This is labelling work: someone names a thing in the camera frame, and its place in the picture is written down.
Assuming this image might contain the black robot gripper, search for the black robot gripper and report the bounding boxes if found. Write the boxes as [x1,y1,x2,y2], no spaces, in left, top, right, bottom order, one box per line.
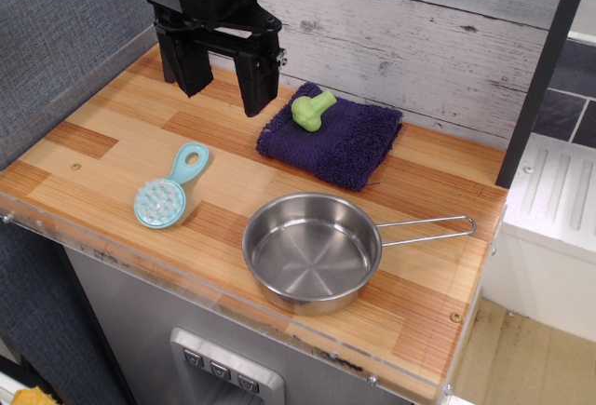
[148,0,283,117]

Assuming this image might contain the green toy broccoli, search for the green toy broccoli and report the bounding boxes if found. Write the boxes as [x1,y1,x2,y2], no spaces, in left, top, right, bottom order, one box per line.
[291,90,337,132]

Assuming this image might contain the stainless steel pot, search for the stainless steel pot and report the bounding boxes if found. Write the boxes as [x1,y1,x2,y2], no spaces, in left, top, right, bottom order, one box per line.
[241,191,478,317]

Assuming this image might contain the purple folded towel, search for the purple folded towel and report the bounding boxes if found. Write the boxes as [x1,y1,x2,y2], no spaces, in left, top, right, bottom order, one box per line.
[256,98,402,192]

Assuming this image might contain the light blue scrub brush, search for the light blue scrub brush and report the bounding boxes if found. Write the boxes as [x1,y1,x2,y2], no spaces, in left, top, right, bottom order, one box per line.
[133,142,210,229]

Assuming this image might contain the clear acrylic table edge guard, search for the clear acrylic table edge guard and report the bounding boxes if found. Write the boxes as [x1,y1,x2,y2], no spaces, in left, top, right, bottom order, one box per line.
[1,194,451,404]

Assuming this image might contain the silver dispenser panel with buttons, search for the silver dispenser panel with buttons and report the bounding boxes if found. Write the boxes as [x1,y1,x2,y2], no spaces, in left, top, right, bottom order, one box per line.
[169,328,286,404]

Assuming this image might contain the white ribbed appliance top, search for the white ribbed appliance top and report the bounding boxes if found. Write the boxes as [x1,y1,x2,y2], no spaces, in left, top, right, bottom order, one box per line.
[481,134,595,341]

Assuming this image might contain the yellow object at corner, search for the yellow object at corner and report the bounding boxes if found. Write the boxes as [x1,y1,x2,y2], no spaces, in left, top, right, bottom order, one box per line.
[11,387,58,405]

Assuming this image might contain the black right frame post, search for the black right frame post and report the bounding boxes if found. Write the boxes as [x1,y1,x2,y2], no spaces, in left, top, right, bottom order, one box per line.
[495,0,581,188]

